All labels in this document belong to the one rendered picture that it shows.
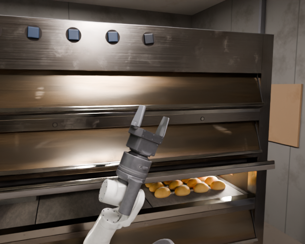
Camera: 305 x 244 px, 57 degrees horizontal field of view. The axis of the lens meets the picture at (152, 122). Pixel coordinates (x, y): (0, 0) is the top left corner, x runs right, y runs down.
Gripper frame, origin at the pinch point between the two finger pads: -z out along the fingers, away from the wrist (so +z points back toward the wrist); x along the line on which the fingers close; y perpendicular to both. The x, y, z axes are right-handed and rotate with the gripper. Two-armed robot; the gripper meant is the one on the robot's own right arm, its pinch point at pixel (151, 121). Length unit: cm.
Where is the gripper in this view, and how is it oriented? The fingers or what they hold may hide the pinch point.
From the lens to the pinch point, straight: 82.7
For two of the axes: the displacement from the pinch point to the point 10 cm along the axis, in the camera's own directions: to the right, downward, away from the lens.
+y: -6.8, -2.2, 7.0
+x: -6.4, -2.9, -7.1
